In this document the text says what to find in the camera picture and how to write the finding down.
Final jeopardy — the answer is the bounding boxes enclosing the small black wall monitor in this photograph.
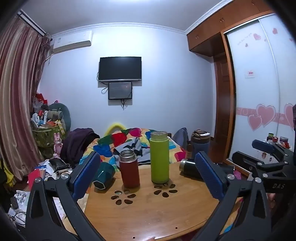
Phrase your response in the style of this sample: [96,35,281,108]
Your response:
[108,81,133,100]

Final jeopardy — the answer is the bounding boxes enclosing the yellow ring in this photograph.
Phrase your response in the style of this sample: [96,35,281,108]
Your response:
[104,123,127,137]

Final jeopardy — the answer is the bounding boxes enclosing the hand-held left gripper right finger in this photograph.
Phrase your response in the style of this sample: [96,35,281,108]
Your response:
[185,151,271,241]

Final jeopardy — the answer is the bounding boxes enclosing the black steel cup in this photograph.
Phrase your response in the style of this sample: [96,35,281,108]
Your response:
[179,159,205,178]

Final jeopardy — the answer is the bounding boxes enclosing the striped red curtain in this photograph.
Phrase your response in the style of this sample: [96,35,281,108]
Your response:
[0,10,53,187]

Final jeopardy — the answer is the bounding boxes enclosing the black bag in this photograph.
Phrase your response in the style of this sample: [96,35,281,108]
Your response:
[49,158,70,172]

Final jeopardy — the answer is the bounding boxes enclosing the red paper packet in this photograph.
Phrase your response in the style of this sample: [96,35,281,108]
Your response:
[28,169,47,191]

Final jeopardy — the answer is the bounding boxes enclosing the red steel cup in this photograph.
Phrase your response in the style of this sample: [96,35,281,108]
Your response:
[119,150,141,189]

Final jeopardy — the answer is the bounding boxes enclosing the round wooden table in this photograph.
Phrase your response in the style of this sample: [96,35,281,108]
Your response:
[86,160,234,241]

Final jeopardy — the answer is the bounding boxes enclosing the colourful printed blanket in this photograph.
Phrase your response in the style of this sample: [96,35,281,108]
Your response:
[79,127,188,172]

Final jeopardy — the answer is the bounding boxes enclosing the dark teal faceted cup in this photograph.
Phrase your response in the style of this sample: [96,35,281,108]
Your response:
[93,162,115,189]

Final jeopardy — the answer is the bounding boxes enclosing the wall-mounted black television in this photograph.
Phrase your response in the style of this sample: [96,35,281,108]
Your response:
[99,56,142,82]

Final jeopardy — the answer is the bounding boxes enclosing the wooden overhead cabinet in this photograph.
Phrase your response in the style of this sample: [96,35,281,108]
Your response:
[186,2,276,57]

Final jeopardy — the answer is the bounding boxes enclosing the green basket of clutter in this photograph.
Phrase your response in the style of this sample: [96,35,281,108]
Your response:
[31,93,67,149]

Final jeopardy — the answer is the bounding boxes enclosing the white air conditioner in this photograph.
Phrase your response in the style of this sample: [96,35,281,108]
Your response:
[52,30,93,54]

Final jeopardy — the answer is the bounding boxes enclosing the pink bunny toy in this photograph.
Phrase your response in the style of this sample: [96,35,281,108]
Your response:
[53,132,63,155]

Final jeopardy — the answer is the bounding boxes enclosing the white wardrobe door pink hearts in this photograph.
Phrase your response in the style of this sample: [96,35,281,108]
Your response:
[225,11,296,168]

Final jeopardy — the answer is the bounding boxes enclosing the scattered white papers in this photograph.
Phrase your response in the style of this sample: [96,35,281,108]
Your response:
[8,189,31,224]

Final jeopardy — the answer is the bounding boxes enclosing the grey-blue backpack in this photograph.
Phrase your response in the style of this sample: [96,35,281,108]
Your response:
[172,127,189,149]

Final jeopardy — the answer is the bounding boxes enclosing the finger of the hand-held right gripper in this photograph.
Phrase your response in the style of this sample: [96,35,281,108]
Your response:
[252,139,296,163]
[232,151,290,178]

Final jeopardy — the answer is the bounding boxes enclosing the tall green cup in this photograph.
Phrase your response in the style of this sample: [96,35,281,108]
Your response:
[149,131,170,184]

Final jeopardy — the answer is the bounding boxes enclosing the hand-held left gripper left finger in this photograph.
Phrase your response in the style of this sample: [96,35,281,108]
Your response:
[25,151,104,241]

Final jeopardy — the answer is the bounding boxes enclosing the dark purple clothing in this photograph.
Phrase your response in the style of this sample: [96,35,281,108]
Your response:
[60,128,100,168]

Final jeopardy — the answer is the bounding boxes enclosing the large dark bottle brown lid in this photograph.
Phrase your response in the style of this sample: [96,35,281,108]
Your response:
[191,129,211,161]

